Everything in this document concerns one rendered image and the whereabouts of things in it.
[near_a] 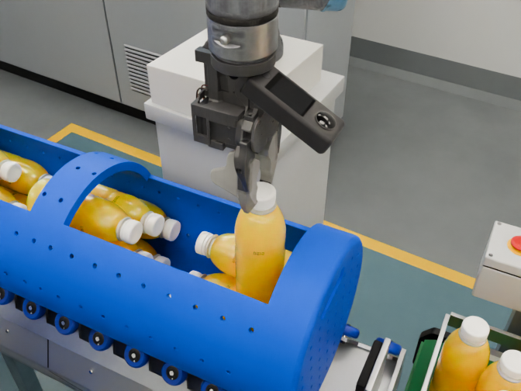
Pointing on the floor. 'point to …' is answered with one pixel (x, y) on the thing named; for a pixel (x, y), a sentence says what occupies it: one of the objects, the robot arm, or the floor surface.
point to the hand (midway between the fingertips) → (260, 195)
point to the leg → (22, 375)
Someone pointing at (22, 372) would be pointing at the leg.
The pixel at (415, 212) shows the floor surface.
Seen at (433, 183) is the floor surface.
